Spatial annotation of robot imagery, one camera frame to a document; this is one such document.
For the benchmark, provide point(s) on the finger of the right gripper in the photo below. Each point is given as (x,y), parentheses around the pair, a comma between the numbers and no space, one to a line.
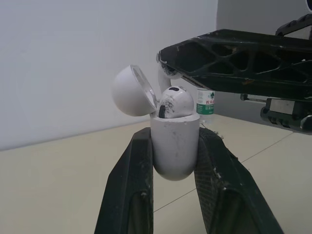
(243,63)

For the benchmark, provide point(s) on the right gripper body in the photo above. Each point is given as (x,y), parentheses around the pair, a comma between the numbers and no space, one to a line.
(280,112)

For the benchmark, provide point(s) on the white earbud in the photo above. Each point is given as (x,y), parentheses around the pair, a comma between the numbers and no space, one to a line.
(179,101)

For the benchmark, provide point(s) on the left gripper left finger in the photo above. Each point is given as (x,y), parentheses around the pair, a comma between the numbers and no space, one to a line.
(126,185)

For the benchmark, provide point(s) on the clear plastic drink bottle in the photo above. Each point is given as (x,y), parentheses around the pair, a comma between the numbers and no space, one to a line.
(206,107)

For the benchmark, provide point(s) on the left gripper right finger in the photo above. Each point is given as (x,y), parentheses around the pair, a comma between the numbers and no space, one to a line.
(226,190)

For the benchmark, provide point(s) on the white earbud case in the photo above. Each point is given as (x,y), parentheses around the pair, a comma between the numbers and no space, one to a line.
(173,148)

